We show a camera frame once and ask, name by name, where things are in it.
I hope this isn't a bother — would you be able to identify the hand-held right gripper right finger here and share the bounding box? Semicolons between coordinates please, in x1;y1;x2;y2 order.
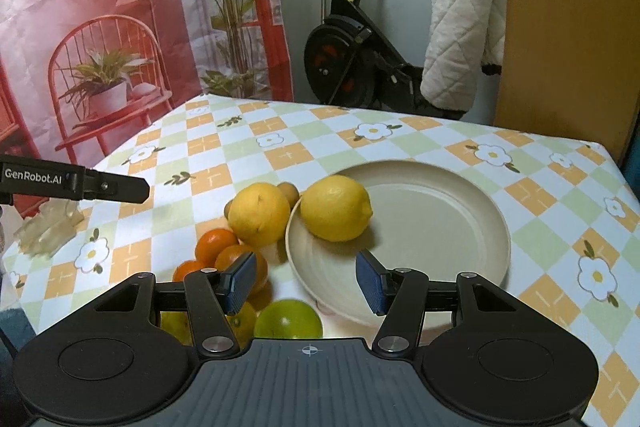
355;249;521;358

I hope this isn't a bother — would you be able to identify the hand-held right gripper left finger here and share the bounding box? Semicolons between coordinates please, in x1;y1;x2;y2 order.
94;252;259;358

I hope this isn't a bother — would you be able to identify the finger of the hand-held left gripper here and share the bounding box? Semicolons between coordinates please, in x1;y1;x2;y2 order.
80;168;151;204

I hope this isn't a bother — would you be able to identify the orange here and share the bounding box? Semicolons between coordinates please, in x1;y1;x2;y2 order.
172;260;208;284
195;228;240;270
215;245;271;298

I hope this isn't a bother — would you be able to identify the green apple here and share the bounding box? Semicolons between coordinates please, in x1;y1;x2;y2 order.
253;299;323;340

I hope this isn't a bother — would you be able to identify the large yellow citrus fruit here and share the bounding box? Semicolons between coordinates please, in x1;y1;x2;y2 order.
227;183;292;249

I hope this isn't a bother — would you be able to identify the yellow lemon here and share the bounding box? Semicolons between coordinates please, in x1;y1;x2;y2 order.
300;175;374;243

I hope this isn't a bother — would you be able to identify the beige plate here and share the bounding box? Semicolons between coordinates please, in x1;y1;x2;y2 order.
285;163;512;327

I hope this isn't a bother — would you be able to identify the small brown kiwi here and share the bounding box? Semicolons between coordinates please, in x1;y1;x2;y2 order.
276;182;301;210

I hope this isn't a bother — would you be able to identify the translucent plastic item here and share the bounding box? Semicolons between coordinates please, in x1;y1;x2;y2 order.
15;199;86;258

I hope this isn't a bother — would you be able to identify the black exercise bike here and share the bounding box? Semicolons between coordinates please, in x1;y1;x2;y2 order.
292;0;493;118

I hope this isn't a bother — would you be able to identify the white quilted blanket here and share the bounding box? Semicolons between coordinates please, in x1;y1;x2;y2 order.
419;0;507;122

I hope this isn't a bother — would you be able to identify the wooden board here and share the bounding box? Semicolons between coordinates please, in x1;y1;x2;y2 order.
492;0;640;168

